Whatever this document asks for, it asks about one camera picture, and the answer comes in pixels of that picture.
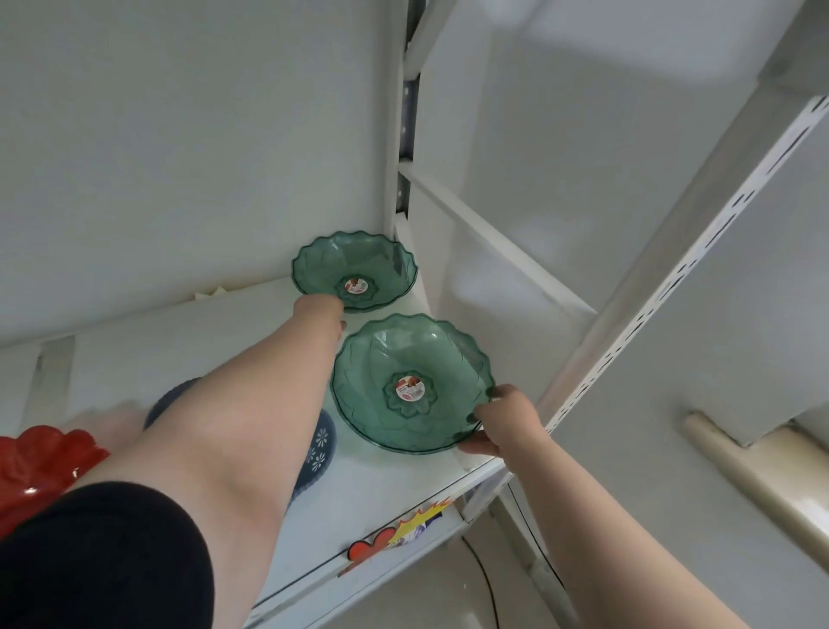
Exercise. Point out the person's left hand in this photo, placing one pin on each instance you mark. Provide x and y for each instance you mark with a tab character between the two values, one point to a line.
317	310

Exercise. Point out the person's right hand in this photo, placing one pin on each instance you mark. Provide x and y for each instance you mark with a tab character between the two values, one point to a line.
515	421

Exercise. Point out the person's left fingers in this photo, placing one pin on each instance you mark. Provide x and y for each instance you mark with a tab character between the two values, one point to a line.
339	324

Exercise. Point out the person's right thumb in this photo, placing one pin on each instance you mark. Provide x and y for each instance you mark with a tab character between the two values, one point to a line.
502	393

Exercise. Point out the small green glass bowl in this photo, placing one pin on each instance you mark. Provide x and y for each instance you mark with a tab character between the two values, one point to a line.
362	265

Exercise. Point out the large green glass bowl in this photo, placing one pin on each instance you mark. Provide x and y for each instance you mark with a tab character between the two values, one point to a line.
401	382

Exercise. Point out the person's left forearm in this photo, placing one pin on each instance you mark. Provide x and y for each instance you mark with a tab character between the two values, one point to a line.
233	427

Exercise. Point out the person's right forearm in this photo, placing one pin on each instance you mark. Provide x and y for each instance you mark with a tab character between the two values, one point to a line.
602	538

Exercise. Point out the blue flower-patterned bowl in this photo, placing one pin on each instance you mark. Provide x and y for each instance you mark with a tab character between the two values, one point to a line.
317	450

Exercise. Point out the white shelf board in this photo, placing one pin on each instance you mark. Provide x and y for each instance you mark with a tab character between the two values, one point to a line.
388	486

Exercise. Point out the yellow burst price tag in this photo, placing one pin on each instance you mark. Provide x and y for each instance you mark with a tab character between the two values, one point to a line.
418	521

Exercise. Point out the red heart-shaped price tag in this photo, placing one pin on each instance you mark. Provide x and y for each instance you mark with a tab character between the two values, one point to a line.
370	549

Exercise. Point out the white slotted shelf upright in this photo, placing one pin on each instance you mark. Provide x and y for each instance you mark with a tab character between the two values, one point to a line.
673	265

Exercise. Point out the beige pipe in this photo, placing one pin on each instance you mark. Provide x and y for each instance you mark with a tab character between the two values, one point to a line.
758	479

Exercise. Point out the red scalloped plastic bowl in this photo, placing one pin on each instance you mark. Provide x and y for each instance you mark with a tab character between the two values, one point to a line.
39	466

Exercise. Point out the black sleeve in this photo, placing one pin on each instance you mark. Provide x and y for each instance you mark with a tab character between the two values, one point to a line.
97	557

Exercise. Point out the white rear shelf post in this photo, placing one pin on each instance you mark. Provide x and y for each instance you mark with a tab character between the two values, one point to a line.
407	116

